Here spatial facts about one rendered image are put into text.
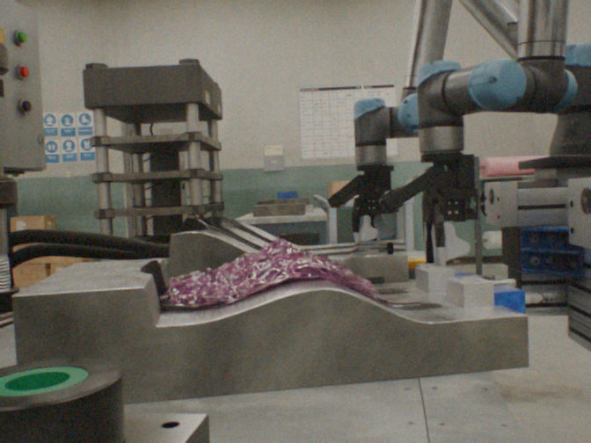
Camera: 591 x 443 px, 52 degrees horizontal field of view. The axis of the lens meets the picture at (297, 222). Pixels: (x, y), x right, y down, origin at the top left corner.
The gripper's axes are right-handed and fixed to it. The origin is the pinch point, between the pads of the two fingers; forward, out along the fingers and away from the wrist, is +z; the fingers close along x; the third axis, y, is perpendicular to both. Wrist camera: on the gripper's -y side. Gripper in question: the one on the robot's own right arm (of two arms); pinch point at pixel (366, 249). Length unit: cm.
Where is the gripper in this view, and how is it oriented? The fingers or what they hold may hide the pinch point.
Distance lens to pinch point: 146.7
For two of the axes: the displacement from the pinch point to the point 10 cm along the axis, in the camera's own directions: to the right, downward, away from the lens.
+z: 0.4, 10.0, 0.5
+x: 6.0, -0.7, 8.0
